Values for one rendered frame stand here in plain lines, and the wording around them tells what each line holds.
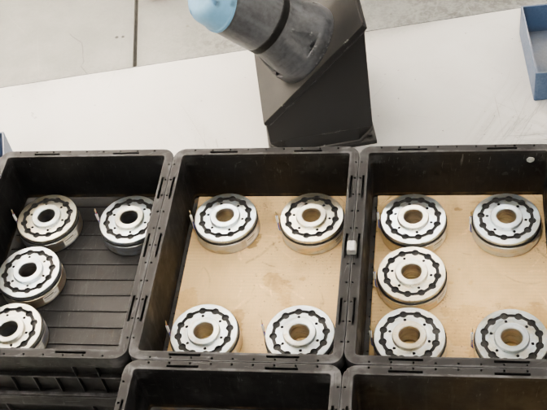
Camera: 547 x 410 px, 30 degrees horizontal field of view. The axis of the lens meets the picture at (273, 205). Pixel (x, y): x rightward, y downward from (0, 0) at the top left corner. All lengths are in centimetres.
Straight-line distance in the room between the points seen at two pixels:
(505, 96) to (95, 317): 90
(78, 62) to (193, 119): 139
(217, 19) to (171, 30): 169
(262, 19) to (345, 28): 14
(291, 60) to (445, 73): 40
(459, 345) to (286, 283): 28
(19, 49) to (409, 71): 178
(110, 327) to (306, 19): 62
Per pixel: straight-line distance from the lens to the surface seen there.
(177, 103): 209
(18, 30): 362
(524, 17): 209
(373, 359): 137
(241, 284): 159
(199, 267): 163
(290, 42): 178
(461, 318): 152
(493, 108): 199
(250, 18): 174
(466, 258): 159
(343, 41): 176
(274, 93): 187
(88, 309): 163
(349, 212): 152
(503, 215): 162
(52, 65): 343
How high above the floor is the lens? 209
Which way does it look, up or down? 48 degrees down
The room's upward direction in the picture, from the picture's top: 12 degrees counter-clockwise
